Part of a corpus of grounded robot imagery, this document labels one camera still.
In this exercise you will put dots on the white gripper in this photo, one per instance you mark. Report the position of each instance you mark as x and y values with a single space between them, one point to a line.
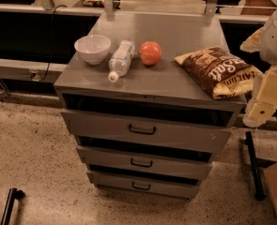
263 103

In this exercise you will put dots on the grey bottom drawer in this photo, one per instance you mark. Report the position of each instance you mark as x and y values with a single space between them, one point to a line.
112 180

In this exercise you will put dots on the grey drawer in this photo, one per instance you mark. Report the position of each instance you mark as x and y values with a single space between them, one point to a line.
145 131
112 180
143 163

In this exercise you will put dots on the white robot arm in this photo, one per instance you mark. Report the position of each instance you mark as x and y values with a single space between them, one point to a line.
264 41

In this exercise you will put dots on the grey top drawer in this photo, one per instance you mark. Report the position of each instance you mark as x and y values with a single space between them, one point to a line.
145 131

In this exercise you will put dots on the grey metal drawer cabinet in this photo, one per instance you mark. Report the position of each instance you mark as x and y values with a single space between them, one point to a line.
162 92

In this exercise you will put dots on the grey middle drawer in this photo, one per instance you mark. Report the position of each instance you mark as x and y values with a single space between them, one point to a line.
143 163

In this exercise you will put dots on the brown yellow chip bag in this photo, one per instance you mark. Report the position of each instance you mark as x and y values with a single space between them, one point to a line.
220 73

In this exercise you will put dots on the black floor stand right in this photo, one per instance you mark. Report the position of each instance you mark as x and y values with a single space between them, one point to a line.
256 164

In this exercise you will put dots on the black floor stand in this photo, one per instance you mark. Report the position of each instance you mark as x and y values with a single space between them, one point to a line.
256 164
14 194

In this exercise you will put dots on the red apple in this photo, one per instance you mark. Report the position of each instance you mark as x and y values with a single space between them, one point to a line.
150 53

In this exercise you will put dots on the clear plastic water bottle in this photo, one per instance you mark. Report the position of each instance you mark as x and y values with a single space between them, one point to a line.
120 61

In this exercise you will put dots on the white bowl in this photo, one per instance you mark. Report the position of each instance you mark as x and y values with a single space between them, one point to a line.
93 48

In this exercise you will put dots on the black floor stand left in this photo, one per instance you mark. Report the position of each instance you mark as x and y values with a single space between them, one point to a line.
14 194

